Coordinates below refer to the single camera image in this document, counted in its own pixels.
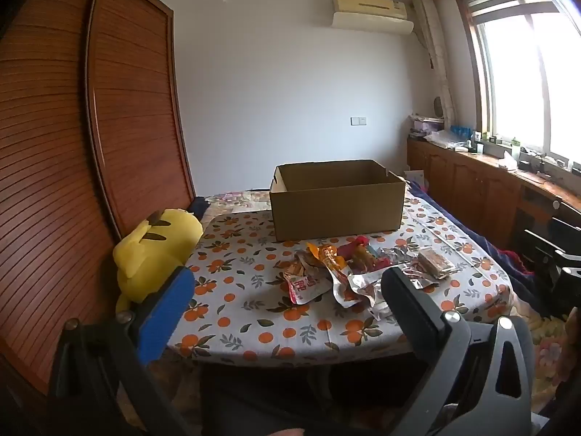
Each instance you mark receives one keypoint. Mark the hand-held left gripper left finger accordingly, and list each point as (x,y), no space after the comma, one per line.
(167,311)

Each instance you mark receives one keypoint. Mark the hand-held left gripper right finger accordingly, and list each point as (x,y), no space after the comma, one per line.
(417,313)

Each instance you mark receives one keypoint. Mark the orange snack packet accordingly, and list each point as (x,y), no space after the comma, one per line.
(324,256)

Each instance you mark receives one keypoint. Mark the white red-print snack packet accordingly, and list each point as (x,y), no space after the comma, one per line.
(303,288)

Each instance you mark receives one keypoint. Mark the brown cardboard box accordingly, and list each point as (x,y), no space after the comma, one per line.
(336,213)

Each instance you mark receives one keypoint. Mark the brown cracker packet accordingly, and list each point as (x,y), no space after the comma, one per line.
(435,261)

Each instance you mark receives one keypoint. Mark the yellow plush toy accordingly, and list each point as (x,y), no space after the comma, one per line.
(150,259)

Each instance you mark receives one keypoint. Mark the clear wrapped snack packet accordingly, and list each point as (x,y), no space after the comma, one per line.
(399,255)

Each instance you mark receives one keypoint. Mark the silver foil snack packet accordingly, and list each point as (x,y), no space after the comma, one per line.
(352,291)

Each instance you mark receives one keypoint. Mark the red colourful snack packet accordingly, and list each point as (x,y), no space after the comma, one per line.
(358,250)

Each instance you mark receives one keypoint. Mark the small brown snack packet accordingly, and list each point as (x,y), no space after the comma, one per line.
(296,262)

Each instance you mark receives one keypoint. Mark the long wooden cabinet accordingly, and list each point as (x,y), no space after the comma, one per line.
(467,181)

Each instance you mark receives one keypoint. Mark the black office chair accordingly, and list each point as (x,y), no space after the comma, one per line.
(553,254)

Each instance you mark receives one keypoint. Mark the clear plastic bags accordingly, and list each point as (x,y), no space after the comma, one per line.
(444,140)

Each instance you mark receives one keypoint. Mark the white tissue pack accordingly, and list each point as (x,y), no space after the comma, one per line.
(506,161)

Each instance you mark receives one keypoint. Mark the stack of small boxes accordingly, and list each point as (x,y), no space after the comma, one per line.
(424,126)

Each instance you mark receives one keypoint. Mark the blue bottles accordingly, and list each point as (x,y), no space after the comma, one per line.
(463,131)

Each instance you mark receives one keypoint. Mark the wooden slatted wardrobe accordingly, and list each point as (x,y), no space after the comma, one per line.
(68,145)

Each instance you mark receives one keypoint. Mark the white patterned curtain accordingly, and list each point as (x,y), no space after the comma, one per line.
(438,54)

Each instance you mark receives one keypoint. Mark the wooden framed window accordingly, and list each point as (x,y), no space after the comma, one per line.
(526,77)

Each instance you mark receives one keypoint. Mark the white wall switch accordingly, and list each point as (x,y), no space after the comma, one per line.
(358,121)

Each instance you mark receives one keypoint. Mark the wall air conditioner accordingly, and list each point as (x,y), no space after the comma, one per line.
(370,11)

